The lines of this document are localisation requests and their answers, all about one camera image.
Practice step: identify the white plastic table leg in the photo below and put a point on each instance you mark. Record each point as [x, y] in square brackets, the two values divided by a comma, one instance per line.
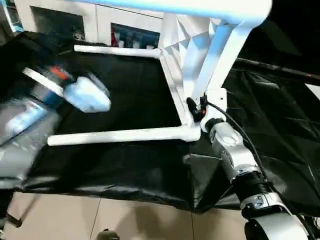
[112, 50]
[112, 136]
[200, 7]

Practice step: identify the white plastic table top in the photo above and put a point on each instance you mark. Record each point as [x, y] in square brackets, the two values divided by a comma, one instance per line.
[180, 32]

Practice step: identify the red package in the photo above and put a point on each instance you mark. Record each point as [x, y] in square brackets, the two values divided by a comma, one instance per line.
[114, 37]

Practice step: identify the white jar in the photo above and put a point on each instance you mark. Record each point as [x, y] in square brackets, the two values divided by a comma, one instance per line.
[122, 44]

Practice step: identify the black work mat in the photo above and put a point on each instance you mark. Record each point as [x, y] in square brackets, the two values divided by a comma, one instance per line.
[125, 100]

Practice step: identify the white glass door cabinet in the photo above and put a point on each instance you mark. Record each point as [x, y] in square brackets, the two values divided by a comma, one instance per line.
[100, 15]

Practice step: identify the white blue patterned roll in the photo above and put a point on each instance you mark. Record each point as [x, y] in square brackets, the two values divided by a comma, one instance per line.
[13, 17]

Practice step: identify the white cup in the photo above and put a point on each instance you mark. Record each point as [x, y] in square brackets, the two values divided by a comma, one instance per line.
[150, 46]

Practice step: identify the dark long rod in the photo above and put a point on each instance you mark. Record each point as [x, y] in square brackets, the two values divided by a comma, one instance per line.
[275, 68]

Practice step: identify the white flat board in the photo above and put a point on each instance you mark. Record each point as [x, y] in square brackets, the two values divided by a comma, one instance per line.
[313, 91]

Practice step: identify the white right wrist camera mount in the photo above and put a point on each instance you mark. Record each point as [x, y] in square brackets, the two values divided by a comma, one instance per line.
[217, 97]

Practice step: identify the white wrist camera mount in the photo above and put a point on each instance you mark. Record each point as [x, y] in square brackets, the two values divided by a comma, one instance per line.
[87, 96]
[217, 97]

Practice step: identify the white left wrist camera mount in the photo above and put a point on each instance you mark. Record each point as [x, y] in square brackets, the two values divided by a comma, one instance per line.
[87, 96]

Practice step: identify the black metal table frame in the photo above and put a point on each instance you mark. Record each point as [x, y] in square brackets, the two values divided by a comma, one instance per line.
[15, 217]

